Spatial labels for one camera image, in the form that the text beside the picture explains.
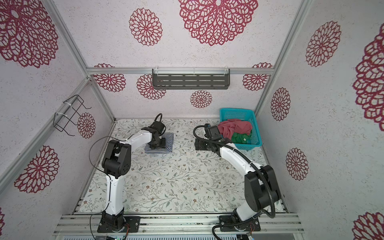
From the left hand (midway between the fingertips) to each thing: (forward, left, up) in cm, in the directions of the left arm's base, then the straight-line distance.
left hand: (160, 148), depth 103 cm
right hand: (-6, -28, +15) cm, 32 cm away
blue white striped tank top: (-2, -6, +3) cm, 7 cm away
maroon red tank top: (+6, -45, +14) cm, 47 cm away
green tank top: (+5, -53, +5) cm, 54 cm away
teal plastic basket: (+25, -65, +6) cm, 70 cm away
